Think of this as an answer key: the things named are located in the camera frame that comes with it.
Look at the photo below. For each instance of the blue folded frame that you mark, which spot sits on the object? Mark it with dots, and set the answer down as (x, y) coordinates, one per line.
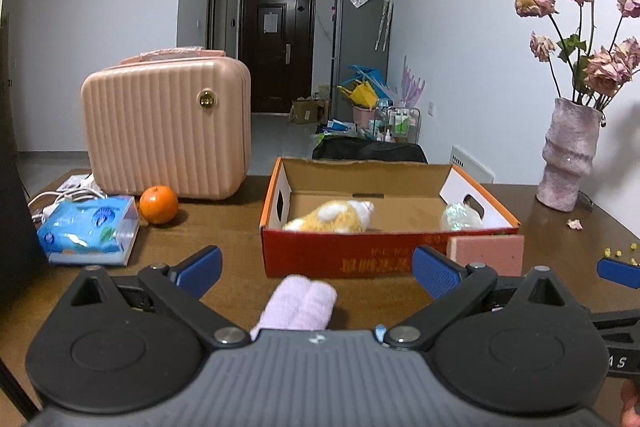
(367, 72)

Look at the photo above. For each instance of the purple wing toy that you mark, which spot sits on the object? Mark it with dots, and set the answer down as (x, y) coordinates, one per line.
(412, 84)

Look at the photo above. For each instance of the pink sponge block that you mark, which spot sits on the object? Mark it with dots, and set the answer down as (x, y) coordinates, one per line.
(487, 254)

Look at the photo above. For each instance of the dark wooden door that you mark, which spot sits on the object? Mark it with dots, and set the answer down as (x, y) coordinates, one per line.
(277, 52)

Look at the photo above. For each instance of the pink textured vase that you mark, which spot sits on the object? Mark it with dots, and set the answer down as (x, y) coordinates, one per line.
(570, 157)

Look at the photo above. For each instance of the fallen pink petal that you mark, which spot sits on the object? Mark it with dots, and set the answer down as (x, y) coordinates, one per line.
(574, 224)

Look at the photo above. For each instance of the lavender towel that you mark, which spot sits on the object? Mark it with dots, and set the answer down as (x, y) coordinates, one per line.
(300, 304)

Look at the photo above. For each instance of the pink ribbed suitcase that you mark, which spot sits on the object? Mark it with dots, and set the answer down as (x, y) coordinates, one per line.
(165, 127)

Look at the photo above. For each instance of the brown carton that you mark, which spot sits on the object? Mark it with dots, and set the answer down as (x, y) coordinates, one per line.
(306, 112)

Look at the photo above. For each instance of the grey refrigerator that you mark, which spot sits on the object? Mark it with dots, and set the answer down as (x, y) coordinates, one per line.
(357, 42)

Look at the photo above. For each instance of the pink bucket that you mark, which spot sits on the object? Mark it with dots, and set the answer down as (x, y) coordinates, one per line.
(365, 116)

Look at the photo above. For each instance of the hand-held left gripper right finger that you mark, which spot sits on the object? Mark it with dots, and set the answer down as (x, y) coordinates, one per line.
(436, 273)

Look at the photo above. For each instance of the clear plastic wrap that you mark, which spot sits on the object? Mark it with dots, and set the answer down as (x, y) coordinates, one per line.
(460, 216)

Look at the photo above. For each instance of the white folded umbrella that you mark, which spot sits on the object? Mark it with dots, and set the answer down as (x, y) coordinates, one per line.
(385, 17)

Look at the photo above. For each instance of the bunch of dried roses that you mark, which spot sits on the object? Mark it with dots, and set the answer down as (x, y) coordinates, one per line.
(605, 67)

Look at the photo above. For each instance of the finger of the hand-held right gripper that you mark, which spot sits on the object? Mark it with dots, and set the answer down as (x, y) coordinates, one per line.
(619, 271)

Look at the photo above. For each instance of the black paper bag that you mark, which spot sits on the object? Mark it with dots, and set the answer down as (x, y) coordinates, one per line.
(17, 207)

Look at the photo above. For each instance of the orange cardboard box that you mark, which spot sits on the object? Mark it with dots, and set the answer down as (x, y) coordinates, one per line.
(350, 252)

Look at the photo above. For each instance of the yellow bag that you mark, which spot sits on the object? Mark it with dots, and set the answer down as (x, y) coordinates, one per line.
(361, 94)

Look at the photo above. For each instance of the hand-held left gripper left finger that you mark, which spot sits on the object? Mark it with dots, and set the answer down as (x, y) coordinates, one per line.
(201, 265)

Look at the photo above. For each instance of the scattered yellow flower bits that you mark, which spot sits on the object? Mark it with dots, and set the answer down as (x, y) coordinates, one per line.
(620, 252)

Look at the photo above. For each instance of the yellow plush toy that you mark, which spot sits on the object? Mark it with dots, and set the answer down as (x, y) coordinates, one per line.
(327, 217)

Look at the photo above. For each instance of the blue tissue pack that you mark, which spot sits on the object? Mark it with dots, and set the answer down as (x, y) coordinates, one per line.
(82, 229)

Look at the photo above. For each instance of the black chair back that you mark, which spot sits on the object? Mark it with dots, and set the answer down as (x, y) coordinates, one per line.
(370, 152)

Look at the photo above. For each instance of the orange fruit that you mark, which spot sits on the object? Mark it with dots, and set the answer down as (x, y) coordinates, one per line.
(158, 205)

